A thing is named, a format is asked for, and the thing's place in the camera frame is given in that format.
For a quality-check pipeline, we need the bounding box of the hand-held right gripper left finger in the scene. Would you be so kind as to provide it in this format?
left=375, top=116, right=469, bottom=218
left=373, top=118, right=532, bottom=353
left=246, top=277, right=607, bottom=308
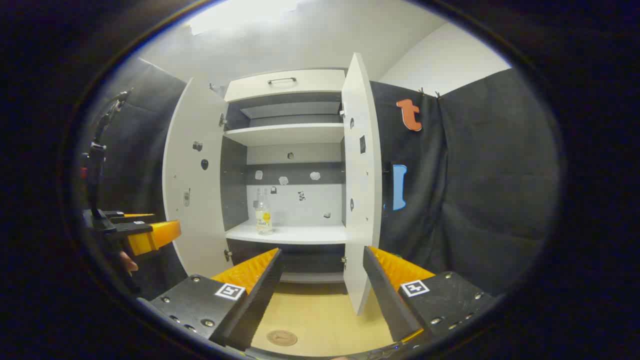
left=137, top=248, right=285, bottom=352

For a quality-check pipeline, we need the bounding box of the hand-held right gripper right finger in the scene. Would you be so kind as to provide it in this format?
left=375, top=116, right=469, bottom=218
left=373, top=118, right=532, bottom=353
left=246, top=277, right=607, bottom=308
left=363, top=246, right=501, bottom=345

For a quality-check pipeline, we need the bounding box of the white cabinet door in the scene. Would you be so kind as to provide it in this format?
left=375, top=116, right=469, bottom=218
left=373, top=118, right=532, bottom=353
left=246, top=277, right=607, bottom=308
left=341, top=52, right=383, bottom=317
left=162, top=77, right=231, bottom=279

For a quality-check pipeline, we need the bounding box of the round brown coaster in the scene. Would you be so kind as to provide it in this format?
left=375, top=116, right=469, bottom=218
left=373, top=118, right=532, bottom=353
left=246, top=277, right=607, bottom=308
left=266, top=330, right=299, bottom=347

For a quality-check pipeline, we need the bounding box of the clear glass bottle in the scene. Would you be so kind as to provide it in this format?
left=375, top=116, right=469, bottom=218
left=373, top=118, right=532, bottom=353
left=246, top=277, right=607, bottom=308
left=254, top=188, right=274, bottom=236

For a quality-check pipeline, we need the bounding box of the white and grey cabinet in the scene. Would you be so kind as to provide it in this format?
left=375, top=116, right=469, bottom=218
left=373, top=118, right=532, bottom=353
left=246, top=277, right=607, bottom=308
left=220, top=69, right=348, bottom=284

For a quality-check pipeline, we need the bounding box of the white cabinet shelf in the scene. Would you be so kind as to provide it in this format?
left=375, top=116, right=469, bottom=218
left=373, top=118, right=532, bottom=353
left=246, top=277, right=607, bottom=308
left=223, top=123, right=346, bottom=147
left=225, top=220, right=348, bottom=246

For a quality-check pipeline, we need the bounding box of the black backdrop cloth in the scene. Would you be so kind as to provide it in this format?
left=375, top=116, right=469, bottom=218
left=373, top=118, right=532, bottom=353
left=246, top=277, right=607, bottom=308
left=75, top=57, right=563, bottom=301

